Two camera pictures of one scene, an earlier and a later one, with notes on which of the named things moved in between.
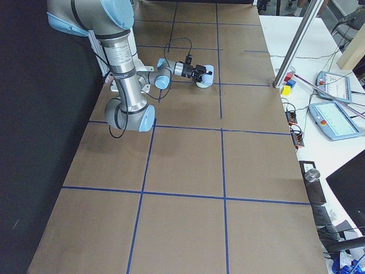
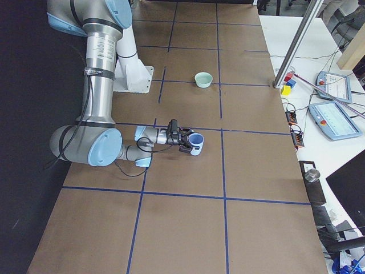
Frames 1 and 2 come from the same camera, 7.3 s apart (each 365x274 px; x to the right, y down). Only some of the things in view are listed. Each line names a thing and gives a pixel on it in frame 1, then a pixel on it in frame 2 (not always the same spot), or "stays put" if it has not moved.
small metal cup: x=312 y=175 stays put
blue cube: x=291 y=83 stays put
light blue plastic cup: x=207 y=79 → x=196 y=140
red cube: x=288 y=76 stays put
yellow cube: x=286 y=91 stays put
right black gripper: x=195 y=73 → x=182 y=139
